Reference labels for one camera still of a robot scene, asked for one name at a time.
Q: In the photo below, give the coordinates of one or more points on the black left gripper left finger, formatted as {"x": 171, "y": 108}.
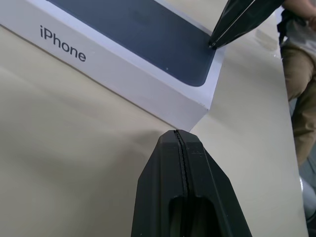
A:
{"x": 153, "y": 185}

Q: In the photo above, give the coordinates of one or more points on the white phone box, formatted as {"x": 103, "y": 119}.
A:
{"x": 98, "y": 61}

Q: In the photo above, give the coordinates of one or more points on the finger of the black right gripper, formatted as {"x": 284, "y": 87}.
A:
{"x": 251, "y": 17}
{"x": 229, "y": 14}

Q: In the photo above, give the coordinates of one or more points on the person in khaki trousers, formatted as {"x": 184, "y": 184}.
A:
{"x": 301, "y": 74}

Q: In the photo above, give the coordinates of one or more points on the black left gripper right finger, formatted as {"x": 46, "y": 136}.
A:
{"x": 209, "y": 185}

